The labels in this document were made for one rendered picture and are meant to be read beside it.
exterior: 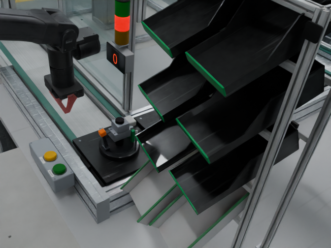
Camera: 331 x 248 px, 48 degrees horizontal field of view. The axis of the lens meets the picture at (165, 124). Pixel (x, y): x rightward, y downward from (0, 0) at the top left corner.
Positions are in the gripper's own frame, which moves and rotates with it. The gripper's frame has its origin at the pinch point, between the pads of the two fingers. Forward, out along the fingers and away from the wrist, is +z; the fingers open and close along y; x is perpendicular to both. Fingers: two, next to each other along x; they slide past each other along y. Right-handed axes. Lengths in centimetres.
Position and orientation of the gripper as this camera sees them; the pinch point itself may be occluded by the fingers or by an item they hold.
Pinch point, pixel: (66, 110)
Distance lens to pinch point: 103.3
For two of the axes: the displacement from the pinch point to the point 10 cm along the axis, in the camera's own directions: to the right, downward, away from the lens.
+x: -8.1, 3.3, -4.9
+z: -0.8, 7.6, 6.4
